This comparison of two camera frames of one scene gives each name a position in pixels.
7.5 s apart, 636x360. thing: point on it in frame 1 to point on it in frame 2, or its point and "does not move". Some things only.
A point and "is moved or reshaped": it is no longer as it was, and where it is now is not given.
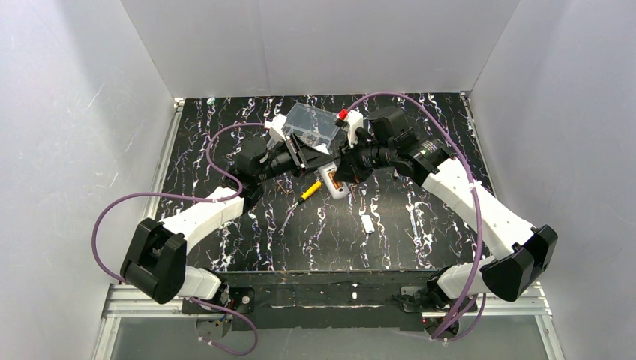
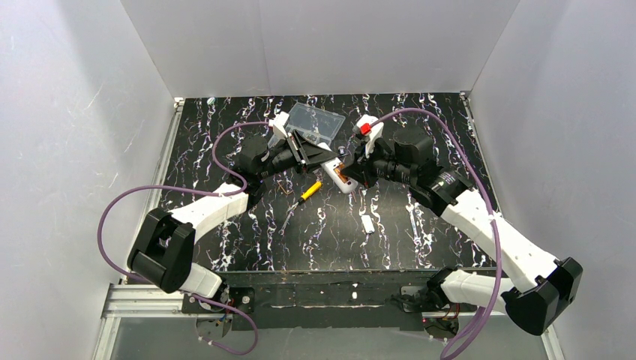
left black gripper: x=298 y=157 does not move
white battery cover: x=368 y=223 does not move
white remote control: x=338 y=190 is moved or reshaped
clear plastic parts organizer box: x=317 y=126 does not move
